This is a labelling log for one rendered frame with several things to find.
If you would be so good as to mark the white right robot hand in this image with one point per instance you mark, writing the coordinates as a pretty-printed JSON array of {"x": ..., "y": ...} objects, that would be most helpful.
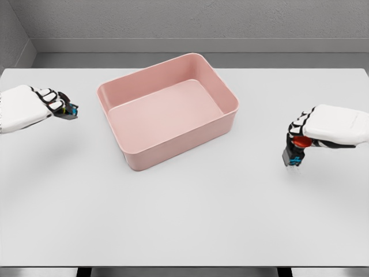
[{"x": 331, "y": 125}]

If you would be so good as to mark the black switch with coloured terminals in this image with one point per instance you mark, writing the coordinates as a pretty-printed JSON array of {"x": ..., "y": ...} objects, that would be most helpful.
[{"x": 69, "y": 111}]

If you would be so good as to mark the pink rectangular plastic basket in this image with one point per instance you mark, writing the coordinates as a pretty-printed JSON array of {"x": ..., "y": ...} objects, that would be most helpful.
[{"x": 167, "y": 111}]

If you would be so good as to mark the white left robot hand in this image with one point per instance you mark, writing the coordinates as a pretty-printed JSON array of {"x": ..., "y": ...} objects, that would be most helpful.
[{"x": 23, "y": 108}]

